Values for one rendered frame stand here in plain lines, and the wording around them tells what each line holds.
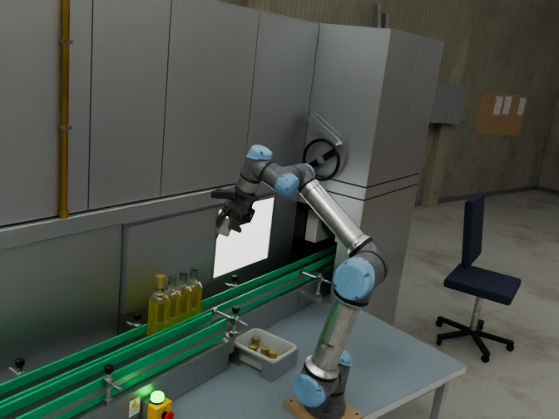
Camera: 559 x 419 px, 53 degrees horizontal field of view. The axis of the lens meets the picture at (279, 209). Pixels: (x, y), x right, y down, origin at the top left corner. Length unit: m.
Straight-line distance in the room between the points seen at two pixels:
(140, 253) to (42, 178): 0.50
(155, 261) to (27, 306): 0.51
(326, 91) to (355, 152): 0.34
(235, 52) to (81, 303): 1.13
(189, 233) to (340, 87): 1.05
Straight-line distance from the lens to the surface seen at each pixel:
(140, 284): 2.18
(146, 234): 2.12
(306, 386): 1.88
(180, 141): 2.18
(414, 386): 2.42
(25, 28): 1.76
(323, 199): 1.85
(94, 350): 2.02
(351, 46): 2.77
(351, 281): 1.67
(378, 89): 2.69
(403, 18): 7.80
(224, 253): 2.50
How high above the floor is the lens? 1.96
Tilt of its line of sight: 15 degrees down
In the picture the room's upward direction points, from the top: 7 degrees clockwise
